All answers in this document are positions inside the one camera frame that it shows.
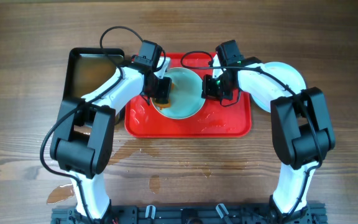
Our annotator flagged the green orange sponge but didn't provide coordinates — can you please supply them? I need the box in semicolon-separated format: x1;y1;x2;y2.
154;82;175;108

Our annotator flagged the light blue plate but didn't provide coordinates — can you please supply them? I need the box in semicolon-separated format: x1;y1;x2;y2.
152;67;205;119
250;62;306;112

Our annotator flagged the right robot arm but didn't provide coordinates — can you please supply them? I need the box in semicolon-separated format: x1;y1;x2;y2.
201;40;336;223

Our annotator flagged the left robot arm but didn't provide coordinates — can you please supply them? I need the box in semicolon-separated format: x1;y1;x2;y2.
44;40;172;223

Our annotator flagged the light blue plate top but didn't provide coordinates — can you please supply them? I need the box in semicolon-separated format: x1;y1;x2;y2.
152;67;205;119

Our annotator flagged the black water tray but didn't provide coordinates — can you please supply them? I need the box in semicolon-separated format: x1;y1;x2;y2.
63;47;127;125

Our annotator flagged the light blue plate bottom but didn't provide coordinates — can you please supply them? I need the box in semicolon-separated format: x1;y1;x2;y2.
250;62;306;112

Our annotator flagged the red plastic tray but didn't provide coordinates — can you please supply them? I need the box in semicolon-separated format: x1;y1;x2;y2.
124;53;252;138

